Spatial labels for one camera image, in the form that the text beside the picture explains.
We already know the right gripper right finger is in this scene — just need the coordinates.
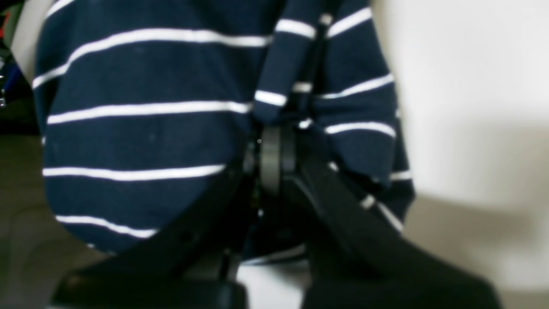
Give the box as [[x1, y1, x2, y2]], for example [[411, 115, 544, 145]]
[[281, 125, 501, 309]]

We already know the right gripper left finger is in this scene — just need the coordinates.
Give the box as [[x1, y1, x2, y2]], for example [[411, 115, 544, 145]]
[[49, 127, 282, 309]]

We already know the navy white striped t-shirt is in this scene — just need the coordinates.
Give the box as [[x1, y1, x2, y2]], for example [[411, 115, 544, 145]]
[[33, 0, 415, 254]]

